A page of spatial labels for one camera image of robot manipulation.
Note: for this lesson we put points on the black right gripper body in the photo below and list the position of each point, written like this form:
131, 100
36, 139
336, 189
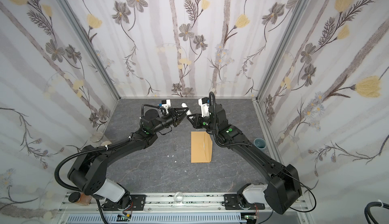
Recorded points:
201, 121

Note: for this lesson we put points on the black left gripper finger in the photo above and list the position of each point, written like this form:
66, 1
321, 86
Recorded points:
179, 118
178, 110

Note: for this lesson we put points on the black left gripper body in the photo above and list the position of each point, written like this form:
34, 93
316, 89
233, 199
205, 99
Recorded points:
173, 117

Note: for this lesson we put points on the white glue stick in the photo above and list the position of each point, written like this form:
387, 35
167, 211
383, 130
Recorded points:
187, 110

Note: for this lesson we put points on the tan paper envelope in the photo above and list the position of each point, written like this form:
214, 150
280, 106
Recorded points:
201, 147

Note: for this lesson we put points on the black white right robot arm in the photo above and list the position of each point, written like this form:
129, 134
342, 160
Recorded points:
283, 183

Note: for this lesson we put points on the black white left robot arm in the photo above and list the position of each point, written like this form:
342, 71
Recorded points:
86, 171

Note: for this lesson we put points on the teal ceramic cup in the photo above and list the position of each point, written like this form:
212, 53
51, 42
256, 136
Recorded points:
260, 143

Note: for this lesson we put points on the beige round ball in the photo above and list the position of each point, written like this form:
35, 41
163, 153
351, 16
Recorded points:
106, 143

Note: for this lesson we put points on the clear glass dome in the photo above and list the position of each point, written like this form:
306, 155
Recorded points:
178, 197

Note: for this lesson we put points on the brown jar black lid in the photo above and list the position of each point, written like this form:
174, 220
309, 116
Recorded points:
80, 198

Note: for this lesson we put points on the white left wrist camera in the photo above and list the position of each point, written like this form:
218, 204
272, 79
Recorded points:
166, 104

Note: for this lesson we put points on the aluminium corner frame post left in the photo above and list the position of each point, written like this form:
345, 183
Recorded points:
83, 38

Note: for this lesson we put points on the aluminium corner frame post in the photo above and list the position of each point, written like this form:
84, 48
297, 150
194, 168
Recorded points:
287, 36
83, 38

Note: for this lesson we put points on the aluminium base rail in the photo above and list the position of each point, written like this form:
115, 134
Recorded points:
164, 203

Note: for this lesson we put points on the white vented cable duct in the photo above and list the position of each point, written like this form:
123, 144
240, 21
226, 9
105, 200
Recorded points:
176, 218

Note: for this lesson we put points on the aluminium corner frame post right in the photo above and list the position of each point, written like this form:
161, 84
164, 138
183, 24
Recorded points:
287, 36

